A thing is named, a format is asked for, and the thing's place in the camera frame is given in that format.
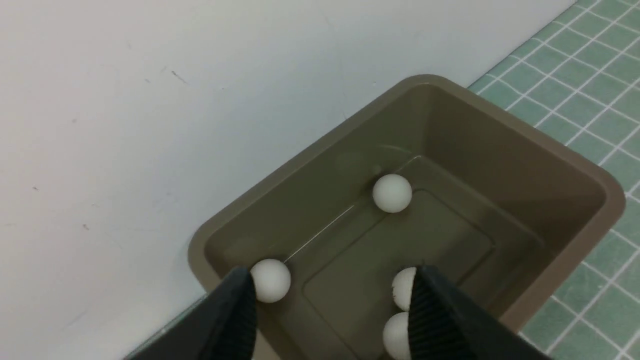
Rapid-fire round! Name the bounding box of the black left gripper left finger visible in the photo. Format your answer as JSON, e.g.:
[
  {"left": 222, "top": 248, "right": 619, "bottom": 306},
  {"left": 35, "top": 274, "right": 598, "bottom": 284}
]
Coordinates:
[{"left": 126, "top": 268, "right": 258, "bottom": 360}]

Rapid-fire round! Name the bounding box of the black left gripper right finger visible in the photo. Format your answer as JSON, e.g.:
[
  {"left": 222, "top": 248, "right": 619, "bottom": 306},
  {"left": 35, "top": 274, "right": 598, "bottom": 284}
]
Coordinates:
[{"left": 409, "top": 265, "right": 549, "bottom": 360}]

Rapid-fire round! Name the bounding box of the white logo ball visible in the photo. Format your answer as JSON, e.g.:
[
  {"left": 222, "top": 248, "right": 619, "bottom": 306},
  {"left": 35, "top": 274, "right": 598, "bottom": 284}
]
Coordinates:
[{"left": 382, "top": 312, "right": 412, "bottom": 360}]

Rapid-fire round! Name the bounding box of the plain white ball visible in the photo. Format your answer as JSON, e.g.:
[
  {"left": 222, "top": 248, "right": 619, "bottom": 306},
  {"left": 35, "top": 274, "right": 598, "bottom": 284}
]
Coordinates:
[{"left": 372, "top": 174, "right": 413, "bottom": 214}]

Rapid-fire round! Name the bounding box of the olive plastic bin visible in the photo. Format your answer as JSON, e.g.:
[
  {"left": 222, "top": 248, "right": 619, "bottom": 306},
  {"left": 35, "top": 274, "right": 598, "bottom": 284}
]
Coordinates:
[{"left": 188, "top": 75, "right": 626, "bottom": 360}]

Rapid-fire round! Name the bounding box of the green checkered tablecloth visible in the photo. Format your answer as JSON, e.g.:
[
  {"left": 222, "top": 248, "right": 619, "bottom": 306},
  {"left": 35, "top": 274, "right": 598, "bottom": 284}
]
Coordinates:
[{"left": 470, "top": 0, "right": 640, "bottom": 360}]

